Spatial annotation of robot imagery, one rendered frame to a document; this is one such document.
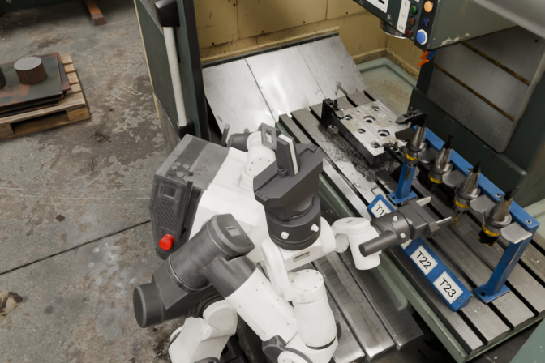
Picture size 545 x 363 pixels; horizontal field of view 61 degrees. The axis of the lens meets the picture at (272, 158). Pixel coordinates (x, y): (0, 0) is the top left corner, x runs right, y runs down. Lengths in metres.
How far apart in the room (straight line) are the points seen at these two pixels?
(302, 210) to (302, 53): 2.06
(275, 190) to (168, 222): 0.55
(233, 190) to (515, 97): 1.23
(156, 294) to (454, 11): 1.04
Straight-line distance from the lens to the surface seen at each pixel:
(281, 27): 2.63
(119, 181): 3.20
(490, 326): 1.55
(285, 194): 0.64
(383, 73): 3.06
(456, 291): 1.52
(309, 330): 0.91
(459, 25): 1.29
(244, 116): 2.40
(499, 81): 2.00
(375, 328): 1.66
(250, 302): 0.96
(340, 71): 2.70
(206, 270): 0.96
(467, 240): 1.72
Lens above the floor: 2.16
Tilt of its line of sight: 42 degrees down
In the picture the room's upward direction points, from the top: straight up
